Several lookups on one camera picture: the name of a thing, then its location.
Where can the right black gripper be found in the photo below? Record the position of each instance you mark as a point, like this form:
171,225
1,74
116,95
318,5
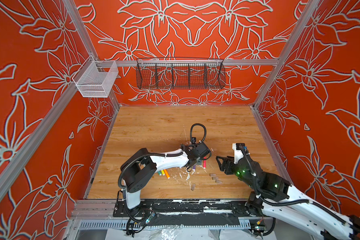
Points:
230,161

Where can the pink marker pen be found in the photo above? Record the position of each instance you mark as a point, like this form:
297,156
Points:
204,163

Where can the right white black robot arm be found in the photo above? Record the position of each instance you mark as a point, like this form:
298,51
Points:
275,197

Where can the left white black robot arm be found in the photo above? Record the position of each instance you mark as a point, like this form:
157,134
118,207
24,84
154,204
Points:
138,170

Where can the orange marker pen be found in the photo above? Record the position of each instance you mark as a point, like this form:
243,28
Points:
167,174

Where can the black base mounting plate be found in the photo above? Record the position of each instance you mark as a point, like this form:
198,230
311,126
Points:
235,207

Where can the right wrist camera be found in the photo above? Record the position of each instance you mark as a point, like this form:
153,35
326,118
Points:
238,153

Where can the white cable duct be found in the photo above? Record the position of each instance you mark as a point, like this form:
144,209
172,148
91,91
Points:
118,224

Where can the black wire basket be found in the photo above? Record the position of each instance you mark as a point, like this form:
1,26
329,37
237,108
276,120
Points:
180,74

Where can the white wire basket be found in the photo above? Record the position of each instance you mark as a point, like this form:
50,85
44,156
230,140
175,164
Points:
95,79

